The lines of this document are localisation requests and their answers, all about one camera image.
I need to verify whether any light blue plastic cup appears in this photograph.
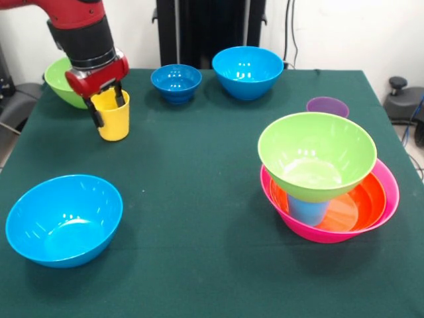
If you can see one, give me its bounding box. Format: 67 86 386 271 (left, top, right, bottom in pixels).
287 194 329 227

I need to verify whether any orange plastic bowl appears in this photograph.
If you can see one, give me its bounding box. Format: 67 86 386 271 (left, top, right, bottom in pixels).
269 172 388 233

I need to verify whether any small dark blue bowl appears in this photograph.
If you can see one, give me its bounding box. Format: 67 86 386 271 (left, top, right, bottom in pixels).
150 64 203 105

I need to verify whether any black wall cable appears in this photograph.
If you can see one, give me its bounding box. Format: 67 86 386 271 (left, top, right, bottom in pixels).
284 0 299 69

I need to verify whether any green plastic bowl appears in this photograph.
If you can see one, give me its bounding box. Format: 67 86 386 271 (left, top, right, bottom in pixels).
44 56 89 110
257 111 378 204

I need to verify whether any grey chair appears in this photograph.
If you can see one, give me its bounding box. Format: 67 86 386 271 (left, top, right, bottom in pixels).
0 82 44 135

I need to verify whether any purple plastic cup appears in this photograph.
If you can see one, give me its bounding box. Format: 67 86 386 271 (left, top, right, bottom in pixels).
306 96 350 119

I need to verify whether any yellow plastic cup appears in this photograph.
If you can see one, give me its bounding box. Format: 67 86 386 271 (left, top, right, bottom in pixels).
91 89 131 142

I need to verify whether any black equipment with knob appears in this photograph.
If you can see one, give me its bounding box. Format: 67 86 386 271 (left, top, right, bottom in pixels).
383 76 424 148

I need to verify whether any blue cable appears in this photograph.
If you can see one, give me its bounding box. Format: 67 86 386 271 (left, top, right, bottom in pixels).
401 94 424 147

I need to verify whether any black device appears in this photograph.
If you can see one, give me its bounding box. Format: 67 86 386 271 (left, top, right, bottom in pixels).
0 42 15 100

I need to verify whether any large pink plastic bowl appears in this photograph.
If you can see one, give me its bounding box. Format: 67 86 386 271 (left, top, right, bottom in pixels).
260 158 400 244

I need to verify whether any dark green tablecloth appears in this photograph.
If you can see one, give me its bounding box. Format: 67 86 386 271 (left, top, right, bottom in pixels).
0 68 424 318

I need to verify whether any light blue plastic bowl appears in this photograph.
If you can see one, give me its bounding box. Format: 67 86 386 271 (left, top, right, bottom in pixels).
211 46 285 101
5 174 124 269

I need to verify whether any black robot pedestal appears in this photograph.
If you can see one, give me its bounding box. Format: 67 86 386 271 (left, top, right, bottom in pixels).
152 0 268 70

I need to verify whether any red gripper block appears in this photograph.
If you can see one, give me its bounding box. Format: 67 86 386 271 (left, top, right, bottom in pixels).
64 49 130 129

